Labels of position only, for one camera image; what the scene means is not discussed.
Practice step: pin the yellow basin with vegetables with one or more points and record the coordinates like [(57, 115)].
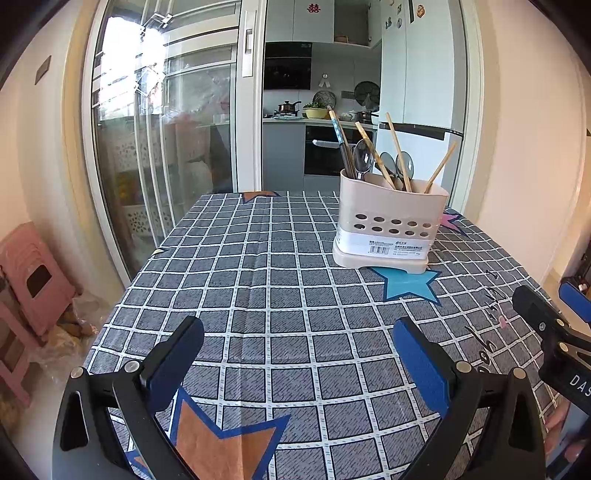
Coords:
[(315, 112)]

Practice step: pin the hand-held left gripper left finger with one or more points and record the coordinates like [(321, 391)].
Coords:
[(171, 369)]

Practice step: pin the white upper kitchen cabinets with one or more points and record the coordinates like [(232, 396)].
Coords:
[(295, 23)]

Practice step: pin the pink plastic stool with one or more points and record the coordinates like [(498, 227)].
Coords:
[(11, 355), (37, 277)]

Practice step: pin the person's right hand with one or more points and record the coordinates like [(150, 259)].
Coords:
[(556, 424)]

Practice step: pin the grey kitchen counter cabinet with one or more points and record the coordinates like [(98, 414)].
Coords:
[(281, 152)]

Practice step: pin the round patterned plate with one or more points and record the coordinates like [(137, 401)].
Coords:
[(324, 98)]

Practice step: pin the clear plastic bag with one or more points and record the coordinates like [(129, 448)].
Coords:
[(74, 327)]

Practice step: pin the white lattice storage rack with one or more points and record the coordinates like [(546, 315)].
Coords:
[(143, 207)]

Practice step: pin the red paper decoration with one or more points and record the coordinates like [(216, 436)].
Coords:
[(313, 9)]

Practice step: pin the round black hanging strainer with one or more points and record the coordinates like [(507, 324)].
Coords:
[(367, 93)]

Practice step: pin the black built-in oven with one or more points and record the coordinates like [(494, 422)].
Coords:
[(323, 154)]

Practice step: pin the white refrigerator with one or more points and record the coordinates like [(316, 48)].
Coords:
[(420, 78)]

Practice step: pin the black range hood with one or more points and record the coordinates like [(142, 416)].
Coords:
[(287, 64)]

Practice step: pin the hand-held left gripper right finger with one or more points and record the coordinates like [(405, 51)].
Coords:
[(422, 364)]

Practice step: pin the checked star tablecloth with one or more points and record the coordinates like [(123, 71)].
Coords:
[(258, 295)]

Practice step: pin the steel cooking pot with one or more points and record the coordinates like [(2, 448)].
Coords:
[(288, 108)]

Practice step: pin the wall switch plate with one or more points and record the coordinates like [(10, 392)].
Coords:
[(43, 70)]

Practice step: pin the dark object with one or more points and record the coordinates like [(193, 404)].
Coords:
[(579, 258)]

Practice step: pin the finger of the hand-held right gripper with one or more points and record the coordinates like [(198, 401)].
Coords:
[(535, 309), (576, 295)]

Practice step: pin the white wall hook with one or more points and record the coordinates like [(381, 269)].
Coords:
[(325, 81)]

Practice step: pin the beige plastic utensil holder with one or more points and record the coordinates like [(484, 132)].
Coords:
[(388, 203)]

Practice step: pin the black pot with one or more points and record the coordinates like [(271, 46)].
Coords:
[(367, 117)]

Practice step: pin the sliding glass door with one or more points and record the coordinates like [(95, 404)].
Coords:
[(152, 152)]

